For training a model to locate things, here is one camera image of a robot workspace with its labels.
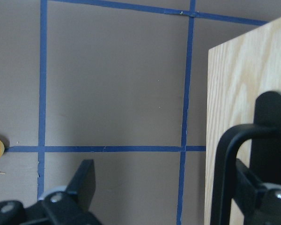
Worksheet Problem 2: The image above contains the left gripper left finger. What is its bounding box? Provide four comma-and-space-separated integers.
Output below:
0, 159, 101, 225

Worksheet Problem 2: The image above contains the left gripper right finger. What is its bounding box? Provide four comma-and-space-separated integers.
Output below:
229, 158, 281, 225

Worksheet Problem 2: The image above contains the black drawer handle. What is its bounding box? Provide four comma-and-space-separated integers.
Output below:
210, 91, 281, 225

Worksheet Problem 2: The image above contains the wooden drawer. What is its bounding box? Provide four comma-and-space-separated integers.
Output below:
204, 18, 281, 225

